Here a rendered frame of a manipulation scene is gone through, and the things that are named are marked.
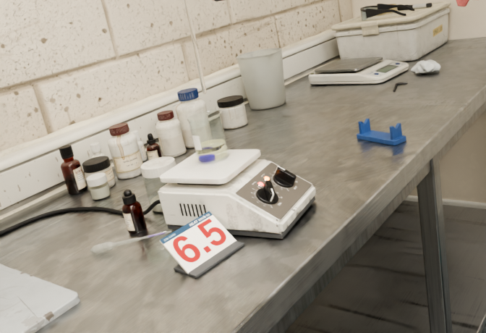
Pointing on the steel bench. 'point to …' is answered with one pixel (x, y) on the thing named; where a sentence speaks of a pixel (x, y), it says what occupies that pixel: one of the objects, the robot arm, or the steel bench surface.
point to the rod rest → (393, 138)
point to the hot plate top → (178, 174)
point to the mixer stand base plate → (30, 301)
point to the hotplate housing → (229, 205)
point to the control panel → (288, 196)
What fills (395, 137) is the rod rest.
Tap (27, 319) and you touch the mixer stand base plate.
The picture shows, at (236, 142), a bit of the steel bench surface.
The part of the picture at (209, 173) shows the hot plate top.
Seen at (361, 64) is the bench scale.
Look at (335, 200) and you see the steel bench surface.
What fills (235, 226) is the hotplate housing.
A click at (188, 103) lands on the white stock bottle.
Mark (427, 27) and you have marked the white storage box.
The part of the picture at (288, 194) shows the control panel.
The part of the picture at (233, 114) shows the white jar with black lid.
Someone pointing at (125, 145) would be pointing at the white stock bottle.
